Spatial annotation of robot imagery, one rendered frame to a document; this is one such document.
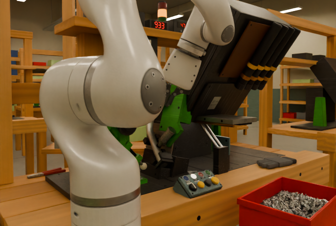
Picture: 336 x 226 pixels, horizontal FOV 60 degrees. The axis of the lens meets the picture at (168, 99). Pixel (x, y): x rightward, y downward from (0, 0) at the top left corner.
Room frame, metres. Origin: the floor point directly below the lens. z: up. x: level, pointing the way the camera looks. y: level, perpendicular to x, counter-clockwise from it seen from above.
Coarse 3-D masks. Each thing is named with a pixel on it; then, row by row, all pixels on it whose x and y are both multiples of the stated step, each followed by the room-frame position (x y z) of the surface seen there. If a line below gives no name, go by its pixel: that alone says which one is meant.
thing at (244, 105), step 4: (168, 48) 6.74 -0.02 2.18; (168, 52) 6.74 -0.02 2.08; (168, 56) 6.69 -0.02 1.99; (244, 100) 7.83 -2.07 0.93; (244, 104) 7.79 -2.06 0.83; (244, 108) 7.83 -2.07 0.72; (244, 112) 7.83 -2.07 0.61; (240, 128) 7.62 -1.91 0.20; (244, 128) 7.72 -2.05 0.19; (244, 132) 7.82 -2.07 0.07
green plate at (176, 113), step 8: (176, 96) 1.22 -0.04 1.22; (184, 96) 1.19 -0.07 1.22; (176, 104) 1.21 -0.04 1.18; (184, 104) 1.21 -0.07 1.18; (168, 112) 1.23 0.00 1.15; (176, 112) 1.19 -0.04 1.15; (184, 112) 1.21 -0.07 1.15; (168, 120) 1.22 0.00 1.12; (176, 120) 1.18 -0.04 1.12; (184, 120) 1.21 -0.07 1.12; (160, 128) 1.24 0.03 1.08
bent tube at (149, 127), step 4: (148, 124) 1.27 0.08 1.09; (152, 124) 1.27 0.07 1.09; (148, 128) 1.26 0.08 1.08; (152, 128) 1.27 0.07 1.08; (148, 132) 1.25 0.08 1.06; (152, 132) 1.25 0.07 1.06; (148, 136) 1.24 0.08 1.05; (152, 136) 1.23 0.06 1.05; (152, 140) 1.21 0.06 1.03; (152, 144) 1.20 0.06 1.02; (152, 148) 1.19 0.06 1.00; (156, 148) 1.18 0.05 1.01; (156, 152) 1.17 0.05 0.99; (156, 156) 1.16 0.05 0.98
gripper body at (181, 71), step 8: (176, 56) 0.85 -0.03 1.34; (184, 56) 0.85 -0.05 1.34; (192, 56) 0.84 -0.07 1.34; (168, 64) 0.86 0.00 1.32; (176, 64) 0.86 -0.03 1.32; (184, 64) 0.85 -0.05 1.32; (192, 64) 0.85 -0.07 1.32; (200, 64) 0.88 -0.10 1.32; (168, 72) 0.86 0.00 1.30; (176, 72) 0.86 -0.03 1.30; (184, 72) 0.86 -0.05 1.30; (192, 72) 0.86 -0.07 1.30; (168, 80) 0.87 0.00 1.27; (176, 80) 0.87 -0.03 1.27; (184, 80) 0.86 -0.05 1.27; (192, 80) 0.86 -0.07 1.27; (184, 88) 0.87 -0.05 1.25
